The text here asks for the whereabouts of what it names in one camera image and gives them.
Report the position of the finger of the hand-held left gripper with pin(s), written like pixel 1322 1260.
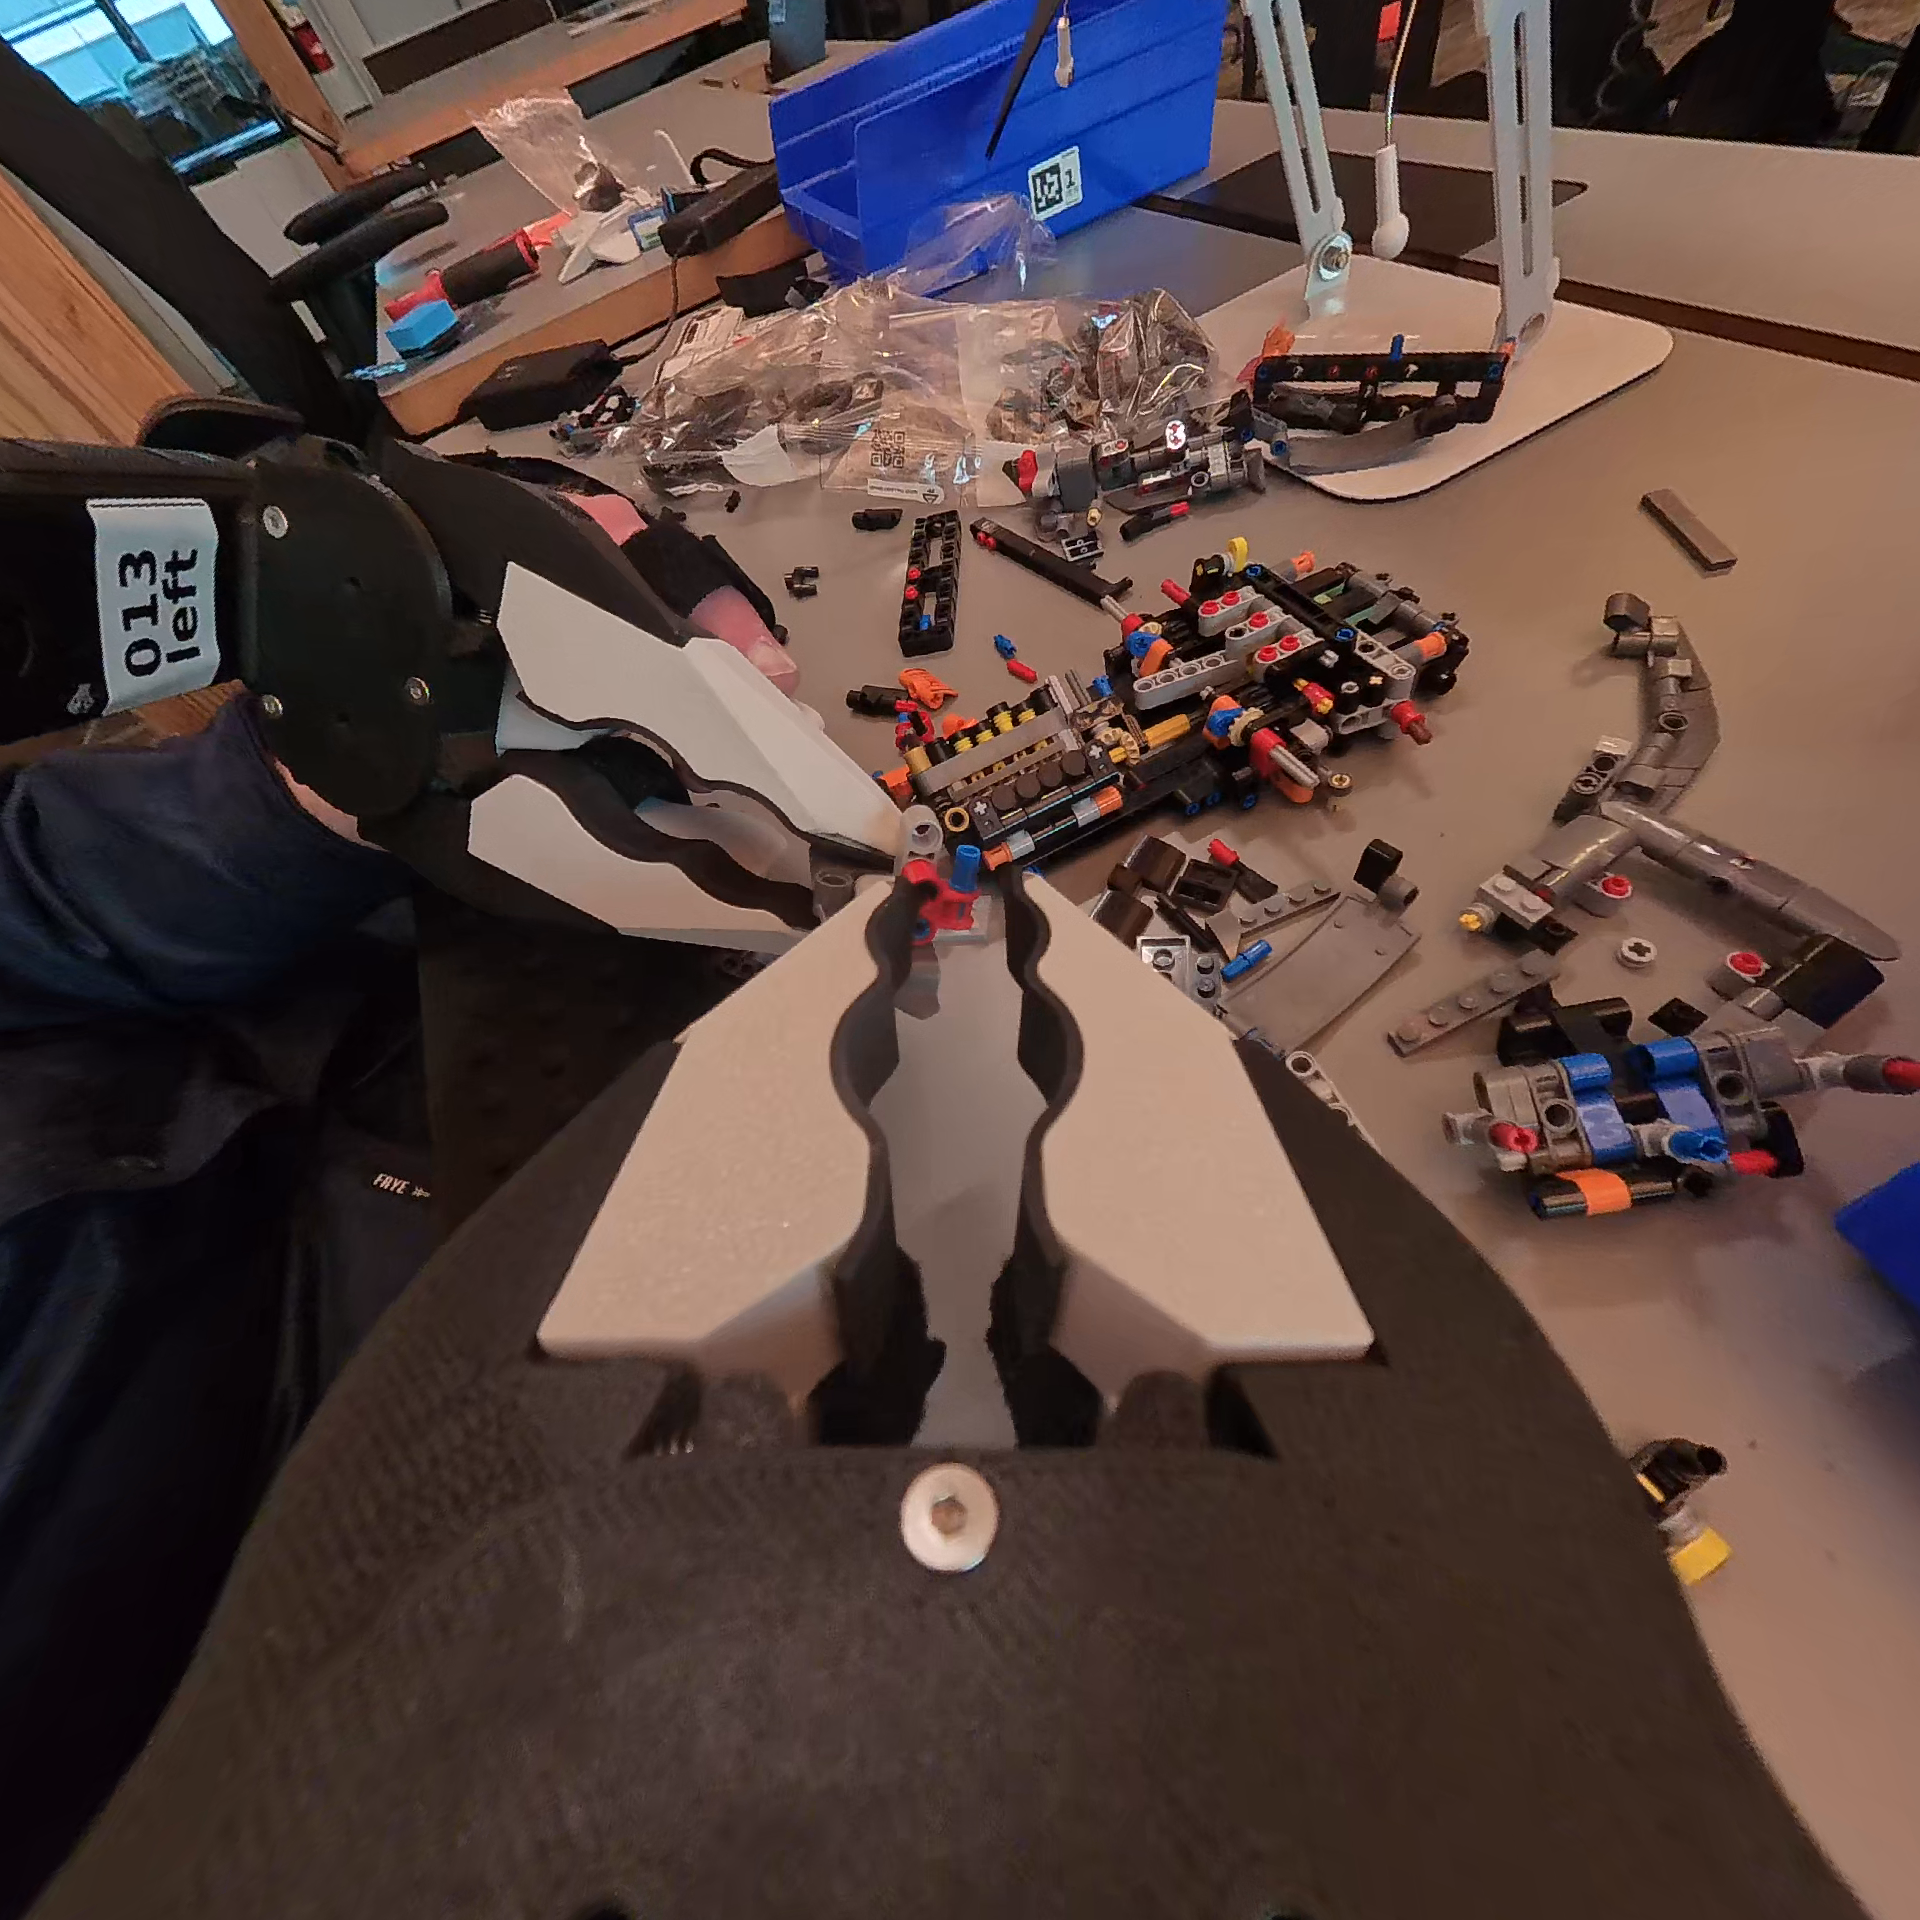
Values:
pixel 585 863
pixel 676 691

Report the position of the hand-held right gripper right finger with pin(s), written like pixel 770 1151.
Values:
pixel 1200 1200

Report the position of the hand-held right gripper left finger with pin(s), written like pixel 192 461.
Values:
pixel 704 1200

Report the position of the dark grey curved lego piece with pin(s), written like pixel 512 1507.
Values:
pixel 830 886

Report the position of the light grey short lego beam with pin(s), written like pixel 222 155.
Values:
pixel 918 831

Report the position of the red lego connector blue pin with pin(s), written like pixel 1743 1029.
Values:
pixel 941 900

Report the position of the grey lego engine block assembly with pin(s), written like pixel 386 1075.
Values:
pixel 1019 781

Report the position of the person's left forearm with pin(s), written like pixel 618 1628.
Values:
pixel 150 870

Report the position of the long light grey lego beam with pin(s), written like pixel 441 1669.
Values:
pixel 1328 1087

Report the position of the dark grey studded lego plate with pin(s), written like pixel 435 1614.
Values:
pixel 1477 1001
pixel 1176 962

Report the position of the orange lego connector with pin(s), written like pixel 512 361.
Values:
pixel 926 688

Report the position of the black curved lego slope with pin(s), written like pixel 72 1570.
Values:
pixel 1126 916

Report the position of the dark grey square lego slope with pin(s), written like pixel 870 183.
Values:
pixel 1200 886

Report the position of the red and brown lego pin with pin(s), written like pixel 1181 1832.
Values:
pixel 1222 852

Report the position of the clear bags of lego parts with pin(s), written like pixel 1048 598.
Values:
pixel 899 389

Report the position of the black lego block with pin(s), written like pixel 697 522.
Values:
pixel 1382 870

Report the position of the long black lego beam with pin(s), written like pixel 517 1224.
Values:
pixel 1050 563

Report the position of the blue lego suspension assembly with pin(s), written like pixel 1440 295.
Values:
pixel 1636 1103

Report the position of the grey lego gearbox assembly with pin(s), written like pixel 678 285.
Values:
pixel 1138 466

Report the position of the multicoloured lego chassis assembly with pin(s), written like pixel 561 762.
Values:
pixel 1290 661

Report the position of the small black yellow lego piece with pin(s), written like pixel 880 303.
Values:
pixel 1680 1494

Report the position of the dark brown lego bar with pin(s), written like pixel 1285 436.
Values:
pixel 1688 529

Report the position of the person's left hand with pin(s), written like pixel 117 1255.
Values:
pixel 745 626

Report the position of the black power adapter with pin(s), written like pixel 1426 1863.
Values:
pixel 720 205
pixel 540 382

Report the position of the red and black tool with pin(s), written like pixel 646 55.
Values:
pixel 480 275

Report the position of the black pouch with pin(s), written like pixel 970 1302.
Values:
pixel 769 288

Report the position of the white plastic part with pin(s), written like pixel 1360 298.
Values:
pixel 598 241

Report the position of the black office chair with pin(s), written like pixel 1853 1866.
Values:
pixel 150 224

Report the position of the large window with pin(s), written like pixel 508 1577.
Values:
pixel 150 75

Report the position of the black card sheet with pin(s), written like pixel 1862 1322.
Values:
pixel 1028 59

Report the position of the blue bin with square tag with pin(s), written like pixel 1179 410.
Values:
pixel 1138 120

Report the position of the white book stand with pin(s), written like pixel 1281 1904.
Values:
pixel 1500 389

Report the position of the black lego frame with pins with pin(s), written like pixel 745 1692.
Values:
pixel 908 580

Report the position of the wooden post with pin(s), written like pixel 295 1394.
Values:
pixel 74 346

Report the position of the large black lego frame assembly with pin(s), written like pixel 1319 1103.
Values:
pixel 1381 377

